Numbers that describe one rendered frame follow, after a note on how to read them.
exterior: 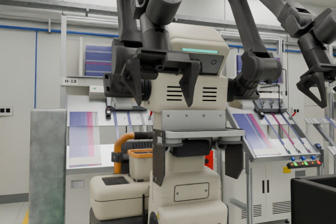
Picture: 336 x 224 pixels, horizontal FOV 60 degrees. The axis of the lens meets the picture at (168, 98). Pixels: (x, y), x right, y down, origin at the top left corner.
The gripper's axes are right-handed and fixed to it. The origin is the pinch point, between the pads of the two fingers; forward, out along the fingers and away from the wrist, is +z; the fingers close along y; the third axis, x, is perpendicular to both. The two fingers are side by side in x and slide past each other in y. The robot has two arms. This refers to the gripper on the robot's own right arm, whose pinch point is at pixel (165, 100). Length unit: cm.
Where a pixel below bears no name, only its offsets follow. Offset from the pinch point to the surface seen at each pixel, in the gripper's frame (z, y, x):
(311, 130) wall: -122, 394, 316
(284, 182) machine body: -17, 188, 190
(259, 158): -31, 136, 150
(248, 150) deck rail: -39, 131, 154
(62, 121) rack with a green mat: 12.4, -17.7, -18.4
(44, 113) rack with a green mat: 11.8, -19.2, -18.7
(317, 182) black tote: 21.7, -5.0, -31.4
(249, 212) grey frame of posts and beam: 7, 128, 170
